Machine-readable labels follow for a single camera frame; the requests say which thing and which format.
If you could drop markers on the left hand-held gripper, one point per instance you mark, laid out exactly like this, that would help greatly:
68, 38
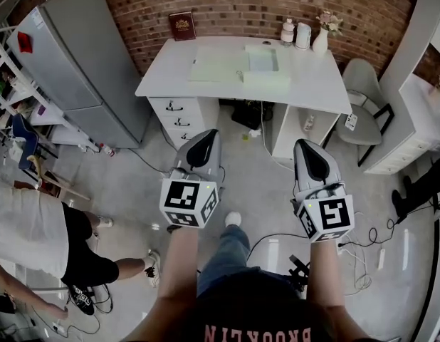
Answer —
191, 176

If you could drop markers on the black bag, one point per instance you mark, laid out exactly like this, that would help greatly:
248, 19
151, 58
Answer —
248, 114

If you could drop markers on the grey shell chair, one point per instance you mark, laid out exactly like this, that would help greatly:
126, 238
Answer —
360, 119

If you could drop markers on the white printed tag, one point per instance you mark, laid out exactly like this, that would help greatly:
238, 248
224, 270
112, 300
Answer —
351, 121

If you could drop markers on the person's right forearm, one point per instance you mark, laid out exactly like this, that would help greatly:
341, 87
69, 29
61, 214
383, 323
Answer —
326, 273

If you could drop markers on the white open storage box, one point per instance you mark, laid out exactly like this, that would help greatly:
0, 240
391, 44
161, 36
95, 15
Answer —
266, 82

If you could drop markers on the red fridge magnet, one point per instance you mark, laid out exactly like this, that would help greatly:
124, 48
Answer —
24, 42

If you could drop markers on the person's black printed t-shirt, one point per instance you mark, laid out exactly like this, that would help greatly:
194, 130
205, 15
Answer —
255, 315

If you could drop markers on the white cylindrical jar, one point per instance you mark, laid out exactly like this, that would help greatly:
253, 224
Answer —
303, 37

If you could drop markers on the person's blue jeans leg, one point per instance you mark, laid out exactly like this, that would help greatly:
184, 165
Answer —
229, 255

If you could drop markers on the person's white shoe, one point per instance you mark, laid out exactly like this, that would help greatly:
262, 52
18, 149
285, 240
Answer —
233, 218

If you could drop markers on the white ceramic vase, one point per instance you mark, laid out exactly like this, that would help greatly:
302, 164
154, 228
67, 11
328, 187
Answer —
320, 43

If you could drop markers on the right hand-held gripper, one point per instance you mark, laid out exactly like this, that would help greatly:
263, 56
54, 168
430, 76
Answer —
323, 208

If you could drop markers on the white wall cabinet unit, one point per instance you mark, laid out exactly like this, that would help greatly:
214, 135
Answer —
405, 112

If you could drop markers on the white metal shelving rack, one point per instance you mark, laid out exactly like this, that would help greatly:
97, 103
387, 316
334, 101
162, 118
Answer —
6, 77

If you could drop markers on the white desk with drawers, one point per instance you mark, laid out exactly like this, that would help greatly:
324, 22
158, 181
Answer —
312, 80

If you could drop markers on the crumpled green white litter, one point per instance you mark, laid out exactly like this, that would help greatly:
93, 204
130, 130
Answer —
252, 134

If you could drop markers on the black floor stand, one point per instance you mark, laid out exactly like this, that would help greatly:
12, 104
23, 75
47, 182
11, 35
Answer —
299, 271

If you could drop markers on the grey refrigerator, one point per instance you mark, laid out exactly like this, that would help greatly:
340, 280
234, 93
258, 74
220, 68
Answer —
81, 66

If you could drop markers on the red-capped spray bottle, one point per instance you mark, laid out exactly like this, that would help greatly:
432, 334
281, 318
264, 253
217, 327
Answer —
108, 150

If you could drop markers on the white power strip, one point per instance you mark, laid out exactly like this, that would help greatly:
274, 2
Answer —
381, 258

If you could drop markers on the pale pink flower bunch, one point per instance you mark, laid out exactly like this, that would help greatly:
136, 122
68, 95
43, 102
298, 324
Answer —
329, 21

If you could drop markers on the dark red hardcover book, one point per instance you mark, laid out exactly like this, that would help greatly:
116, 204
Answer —
182, 26

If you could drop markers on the person's left forearm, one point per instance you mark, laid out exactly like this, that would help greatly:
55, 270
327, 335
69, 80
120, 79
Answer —
179, 262

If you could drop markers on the white pink-banded bottle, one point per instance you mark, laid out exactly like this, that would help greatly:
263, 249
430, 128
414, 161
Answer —
287, 32

